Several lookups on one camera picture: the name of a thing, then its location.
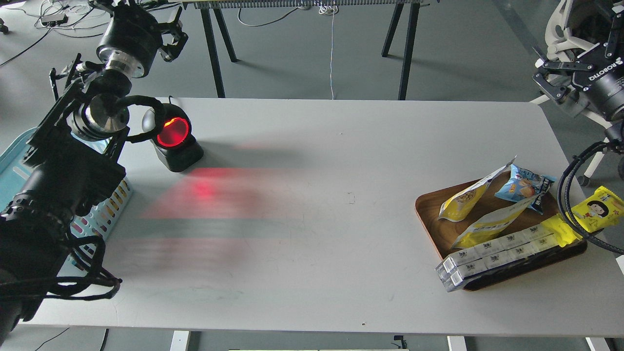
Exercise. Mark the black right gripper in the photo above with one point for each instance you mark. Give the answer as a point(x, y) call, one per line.
point(597, 76)

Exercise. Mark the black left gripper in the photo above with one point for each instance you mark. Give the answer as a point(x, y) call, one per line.
point(134, 37)

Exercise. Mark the yellow nut snack pouch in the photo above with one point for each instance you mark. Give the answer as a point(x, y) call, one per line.
point(457, 207)

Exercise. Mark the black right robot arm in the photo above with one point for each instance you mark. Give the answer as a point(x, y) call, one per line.
point(613, 130)

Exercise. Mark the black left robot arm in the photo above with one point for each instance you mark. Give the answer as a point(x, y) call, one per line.
point(96, 106)

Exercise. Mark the blue snack bag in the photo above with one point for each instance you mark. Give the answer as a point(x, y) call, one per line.
point(522, 184)

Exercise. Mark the yellow cartoon snack bag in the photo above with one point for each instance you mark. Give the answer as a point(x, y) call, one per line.
point(604, 208)

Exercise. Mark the light blue plastic basket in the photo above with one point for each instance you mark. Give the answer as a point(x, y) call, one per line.
point(61, 198)

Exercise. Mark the yellow white snack pouch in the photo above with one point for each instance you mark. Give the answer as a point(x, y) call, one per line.
point(489, 225)

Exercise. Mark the white boxed snack pack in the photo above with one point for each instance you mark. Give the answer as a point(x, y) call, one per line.
point(496, 260)

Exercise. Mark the black trestle table legs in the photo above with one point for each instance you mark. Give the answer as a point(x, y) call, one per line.
point(298, 39)

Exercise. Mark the black barcode scanner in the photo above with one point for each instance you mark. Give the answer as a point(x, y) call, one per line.
point(176, 146)

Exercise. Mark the black power adapter with cables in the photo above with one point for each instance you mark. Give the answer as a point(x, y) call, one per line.
point(26, 23)

